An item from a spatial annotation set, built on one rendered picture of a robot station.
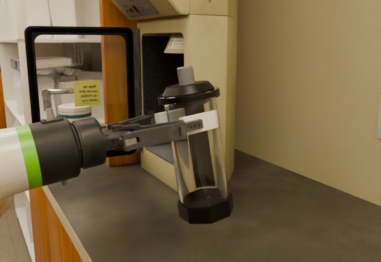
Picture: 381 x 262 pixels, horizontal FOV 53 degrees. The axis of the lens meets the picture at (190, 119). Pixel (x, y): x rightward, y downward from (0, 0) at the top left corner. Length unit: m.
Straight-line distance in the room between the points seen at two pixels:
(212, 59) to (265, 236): 0.43
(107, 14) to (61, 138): 0.73
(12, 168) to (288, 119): 0.94
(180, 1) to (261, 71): 0.55
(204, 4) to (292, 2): 0.40
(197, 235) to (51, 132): 0.42
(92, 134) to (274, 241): 0.46
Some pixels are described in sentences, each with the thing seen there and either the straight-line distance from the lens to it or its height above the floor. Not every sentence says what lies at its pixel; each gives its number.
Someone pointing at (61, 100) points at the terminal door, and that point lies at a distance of 1.17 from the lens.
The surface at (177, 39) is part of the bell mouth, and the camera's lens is 1.04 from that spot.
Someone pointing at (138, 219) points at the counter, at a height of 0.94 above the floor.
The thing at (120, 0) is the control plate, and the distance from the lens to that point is 1.12.
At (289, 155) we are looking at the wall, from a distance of 1.31.
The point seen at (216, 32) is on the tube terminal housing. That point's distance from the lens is 0.96.
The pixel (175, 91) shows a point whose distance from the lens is 0.63.
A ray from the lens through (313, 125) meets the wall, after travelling 1.22.
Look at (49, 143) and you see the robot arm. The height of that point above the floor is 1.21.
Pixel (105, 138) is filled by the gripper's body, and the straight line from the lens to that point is 0.57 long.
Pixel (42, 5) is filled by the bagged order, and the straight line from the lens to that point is 2.21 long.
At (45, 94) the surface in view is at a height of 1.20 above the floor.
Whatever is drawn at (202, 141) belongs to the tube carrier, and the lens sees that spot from 0.63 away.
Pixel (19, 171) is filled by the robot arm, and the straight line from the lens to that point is 0.55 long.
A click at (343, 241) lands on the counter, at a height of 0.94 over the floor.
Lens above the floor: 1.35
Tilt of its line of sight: 12 degrees down
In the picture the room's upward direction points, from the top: straight up
